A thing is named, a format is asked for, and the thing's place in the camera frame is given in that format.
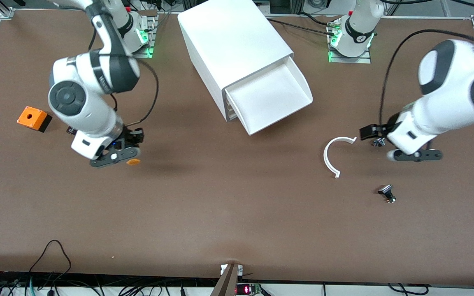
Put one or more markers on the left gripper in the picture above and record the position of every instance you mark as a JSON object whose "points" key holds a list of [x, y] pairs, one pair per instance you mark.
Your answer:
{"points": [[390, 123]]}

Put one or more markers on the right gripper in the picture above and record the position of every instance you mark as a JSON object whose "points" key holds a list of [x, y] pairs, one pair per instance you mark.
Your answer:
{"points": [[130, 135]]}

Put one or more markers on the orange push button switch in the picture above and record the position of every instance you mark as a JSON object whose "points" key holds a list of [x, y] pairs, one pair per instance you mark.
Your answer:
{"points": [[133, 161]]}

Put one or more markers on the white plastic tray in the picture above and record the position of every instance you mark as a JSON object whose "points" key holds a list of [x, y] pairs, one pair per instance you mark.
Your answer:
{"points": [[270, 98]]}

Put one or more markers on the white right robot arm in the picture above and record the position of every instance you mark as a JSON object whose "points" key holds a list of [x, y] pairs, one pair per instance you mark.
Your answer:
{"points": [[80, 94]]}

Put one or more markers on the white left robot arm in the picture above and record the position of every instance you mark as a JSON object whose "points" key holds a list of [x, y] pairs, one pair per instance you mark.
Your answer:
{"points": [[459, 82]]}

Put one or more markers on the white curved plastic clip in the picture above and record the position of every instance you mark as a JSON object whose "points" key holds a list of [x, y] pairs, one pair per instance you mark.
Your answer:
{"points": [[326, 158]]}

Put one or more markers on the small black electronic component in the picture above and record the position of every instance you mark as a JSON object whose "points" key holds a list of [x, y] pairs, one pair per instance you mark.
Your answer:
{"points": [[70, 130]]}

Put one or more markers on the orange box with black base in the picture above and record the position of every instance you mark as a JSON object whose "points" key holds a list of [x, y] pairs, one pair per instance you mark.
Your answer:
{"points": [[31, 117]]}

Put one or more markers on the circuit board with red display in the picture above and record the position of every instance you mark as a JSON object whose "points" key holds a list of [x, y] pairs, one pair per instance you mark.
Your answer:
{"points": [[248, 289]]}

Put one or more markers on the small silver knob switch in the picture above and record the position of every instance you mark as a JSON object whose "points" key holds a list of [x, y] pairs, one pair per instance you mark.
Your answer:
{"points": [[378, 142]]}

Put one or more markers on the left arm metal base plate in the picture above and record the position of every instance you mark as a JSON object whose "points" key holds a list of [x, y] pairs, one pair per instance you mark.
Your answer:
{"points": [[350, 60]]}

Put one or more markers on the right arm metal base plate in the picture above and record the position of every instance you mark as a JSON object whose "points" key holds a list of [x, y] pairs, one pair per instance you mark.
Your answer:
{"points": [[153, 37]]}

